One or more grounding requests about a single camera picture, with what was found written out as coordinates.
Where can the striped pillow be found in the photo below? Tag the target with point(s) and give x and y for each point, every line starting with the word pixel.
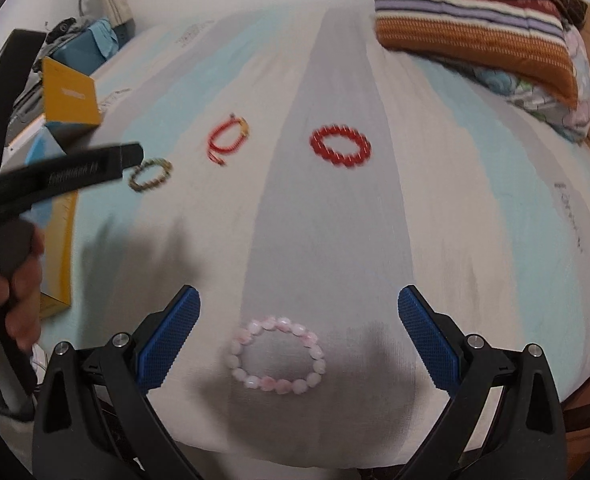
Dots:
pixel 475 25

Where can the beige curtain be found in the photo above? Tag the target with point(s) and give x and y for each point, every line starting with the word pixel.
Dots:
pixel 117 10

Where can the pile of desk clutter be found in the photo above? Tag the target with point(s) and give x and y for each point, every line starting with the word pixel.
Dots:
pixel 57 32

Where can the yellow blue cardboard box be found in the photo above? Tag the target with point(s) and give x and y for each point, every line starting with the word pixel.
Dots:
pixel 70 95

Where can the person's left hand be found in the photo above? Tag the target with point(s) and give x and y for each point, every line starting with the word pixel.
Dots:
pixel 22 300

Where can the blue cloth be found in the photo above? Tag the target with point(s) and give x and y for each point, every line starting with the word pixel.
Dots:
pixel 92 45

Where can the striped bed sheet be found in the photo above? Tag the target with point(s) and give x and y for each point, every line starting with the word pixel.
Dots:
pixel 325 235

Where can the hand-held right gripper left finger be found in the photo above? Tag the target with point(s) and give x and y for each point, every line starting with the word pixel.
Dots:
pixel 167 340

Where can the floral pillow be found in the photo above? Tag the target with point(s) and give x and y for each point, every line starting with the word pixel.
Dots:
pixel 570 110

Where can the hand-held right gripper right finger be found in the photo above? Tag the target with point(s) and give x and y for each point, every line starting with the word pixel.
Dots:
pixel 427 340

